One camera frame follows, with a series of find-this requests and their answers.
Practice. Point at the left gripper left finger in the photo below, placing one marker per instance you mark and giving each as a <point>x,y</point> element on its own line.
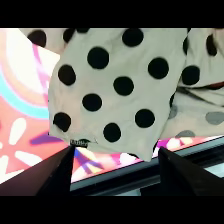
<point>43,176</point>

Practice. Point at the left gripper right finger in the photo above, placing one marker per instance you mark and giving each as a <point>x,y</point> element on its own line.
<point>186,178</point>

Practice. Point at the beige black polka dot shirt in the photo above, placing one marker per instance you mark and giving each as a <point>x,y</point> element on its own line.
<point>120,100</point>

